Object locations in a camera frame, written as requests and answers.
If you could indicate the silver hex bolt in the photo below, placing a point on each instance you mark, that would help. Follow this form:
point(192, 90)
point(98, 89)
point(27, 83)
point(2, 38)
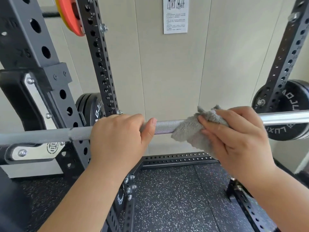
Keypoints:
point(295, 16)
point(103, 28)

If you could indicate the person's right forearm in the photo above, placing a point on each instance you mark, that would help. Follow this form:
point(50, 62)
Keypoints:
point(277, 195)

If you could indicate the person's left forearm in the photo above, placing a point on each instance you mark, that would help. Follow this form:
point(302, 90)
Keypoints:
point(87, 200)

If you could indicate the black perforated rack base beam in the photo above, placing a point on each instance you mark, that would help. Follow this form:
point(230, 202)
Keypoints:
point(251, 210)
point(120, 210)
point(178, 159)

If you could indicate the orange weight plate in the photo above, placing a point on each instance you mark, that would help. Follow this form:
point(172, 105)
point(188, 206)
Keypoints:
point(72, 14)

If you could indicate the black plate storage peg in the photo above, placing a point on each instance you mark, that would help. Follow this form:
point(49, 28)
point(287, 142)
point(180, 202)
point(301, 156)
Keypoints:
point(50, 14)

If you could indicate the white instruction poster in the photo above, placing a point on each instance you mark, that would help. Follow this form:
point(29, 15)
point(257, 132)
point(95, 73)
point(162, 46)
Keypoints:
point(176, 19)

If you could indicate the person's right thumb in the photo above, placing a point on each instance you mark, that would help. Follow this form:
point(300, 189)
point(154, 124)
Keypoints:
point(214, 142)

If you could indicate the silver steel barbell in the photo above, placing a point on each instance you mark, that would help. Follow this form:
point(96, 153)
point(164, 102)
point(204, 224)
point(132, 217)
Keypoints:
point(164, 126)

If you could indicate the person's right hand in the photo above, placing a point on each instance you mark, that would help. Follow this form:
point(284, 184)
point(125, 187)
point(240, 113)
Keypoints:
point(243, 142)

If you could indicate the black weight plate white lettering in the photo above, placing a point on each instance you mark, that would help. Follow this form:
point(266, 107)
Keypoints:
point(287, 99)
point(93, 106)

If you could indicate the yellow weight plate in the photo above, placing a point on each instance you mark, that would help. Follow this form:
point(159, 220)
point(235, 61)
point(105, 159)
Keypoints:
point(58, 9)

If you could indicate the grey fluffy cleaning cloth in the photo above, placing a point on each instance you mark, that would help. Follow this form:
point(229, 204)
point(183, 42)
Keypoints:
point(190, 135)

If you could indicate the person's left hand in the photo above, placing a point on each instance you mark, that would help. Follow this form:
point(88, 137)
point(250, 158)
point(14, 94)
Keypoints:
point(115, 142)

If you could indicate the person's left thumb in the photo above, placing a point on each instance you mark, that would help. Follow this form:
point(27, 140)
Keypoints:
point(149, 131)

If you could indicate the black perforated rack upright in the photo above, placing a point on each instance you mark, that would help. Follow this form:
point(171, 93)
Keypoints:
point(289, 57)
point(96, 45)
point(26, 41)

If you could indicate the black barbell hook with silver plate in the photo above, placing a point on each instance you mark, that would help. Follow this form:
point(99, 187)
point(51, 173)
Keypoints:
point(14, 94)

